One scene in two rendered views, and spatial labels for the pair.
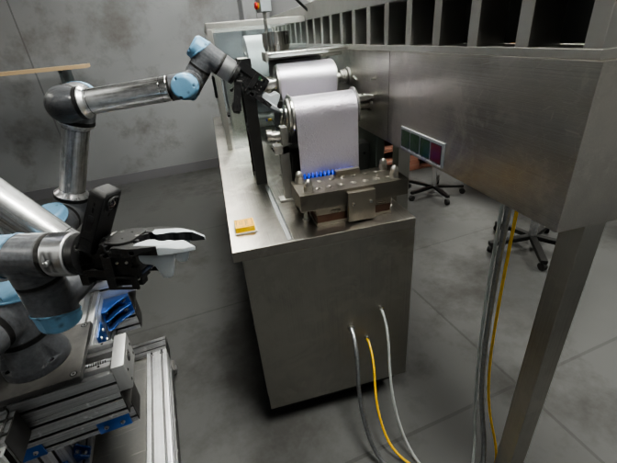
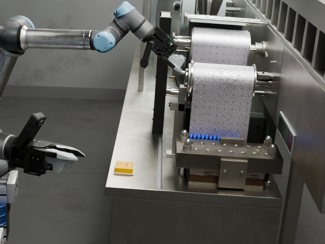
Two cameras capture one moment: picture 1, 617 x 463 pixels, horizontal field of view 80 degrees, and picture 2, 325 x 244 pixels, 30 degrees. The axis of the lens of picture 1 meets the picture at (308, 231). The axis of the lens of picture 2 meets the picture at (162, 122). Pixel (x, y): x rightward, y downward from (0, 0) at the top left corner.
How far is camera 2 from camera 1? 1.03 m
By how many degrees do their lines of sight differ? 14
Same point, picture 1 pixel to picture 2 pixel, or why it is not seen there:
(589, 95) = not seen: outside the picture
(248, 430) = not seen: outside the picture
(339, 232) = (204, 193)
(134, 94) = (64, 40)
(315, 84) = (226, 53)
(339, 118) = (233, 91)
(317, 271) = (178, 225)
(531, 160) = (318, 160)
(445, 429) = not seen: outside the picture
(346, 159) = (235, 129)
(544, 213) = (318, 199)
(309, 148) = (201, 111)
